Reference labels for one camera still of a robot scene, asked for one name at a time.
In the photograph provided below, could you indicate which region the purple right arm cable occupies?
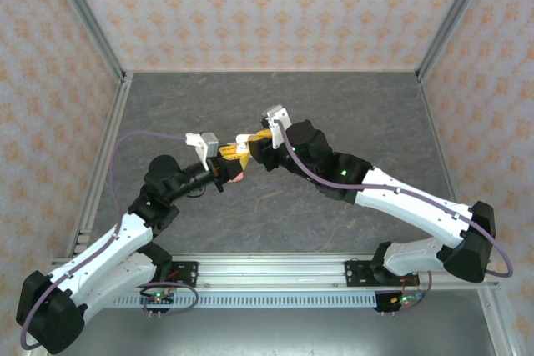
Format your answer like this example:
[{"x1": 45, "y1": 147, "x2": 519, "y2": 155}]
[{"x1": 275, "y1": 121, "x2": 514, "y2": 315}]

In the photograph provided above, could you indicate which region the grey slotted cable duct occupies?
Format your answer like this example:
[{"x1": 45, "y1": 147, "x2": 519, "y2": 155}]
[{"x1": 107, "y1": 291, "x2": 379, "y2": 309}]

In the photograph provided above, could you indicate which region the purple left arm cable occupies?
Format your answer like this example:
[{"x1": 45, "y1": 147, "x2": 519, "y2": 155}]
[{"x1": 19, "y1": 130, "x2": 200, "y2": 351}]

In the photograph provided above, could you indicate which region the aluminium frame beam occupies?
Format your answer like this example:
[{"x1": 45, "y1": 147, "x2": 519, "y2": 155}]
[{"x1": 477, "y1": 288, "x2": 534, "y2": 356}]

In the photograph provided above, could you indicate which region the small circuit board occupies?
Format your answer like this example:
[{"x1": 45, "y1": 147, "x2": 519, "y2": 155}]
[
  {"x1": 390, "y1": 293, "x2": 423, "y2": 306},
  {"x1": 143, "y1": 288, "x2": 175, "y2": 306}
]

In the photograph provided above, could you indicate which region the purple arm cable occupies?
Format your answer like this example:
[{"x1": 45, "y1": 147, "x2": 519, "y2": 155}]
[
  {"x1": 19, "y1": 130, "x2": 200, "y2": 351},
  {"x1": 275, "y1": 121, "x2": 514, "y2": 315}
]

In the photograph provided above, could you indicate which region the aluminium side rail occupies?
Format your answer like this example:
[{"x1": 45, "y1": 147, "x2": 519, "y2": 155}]
[
  {"x1": 416, "y1": 74, "x2": 476, "y2": 256},
  {"x1": 65, "y1": 72, "x2": 134, "y2": 257}
]

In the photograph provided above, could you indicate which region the aluminium frame post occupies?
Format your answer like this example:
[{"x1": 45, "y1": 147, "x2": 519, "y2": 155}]
[
  {"x1": 416, "y1": 0, "x2": 500, "y2": 82},
  {"x1": 43, "y1": 0, "x2": 128, "y2": 82}
]

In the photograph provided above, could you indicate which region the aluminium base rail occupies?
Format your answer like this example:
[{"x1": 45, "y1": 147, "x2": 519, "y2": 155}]
[{"x1": 48, "y1": 253, "x2": 501, "y2": 290}]

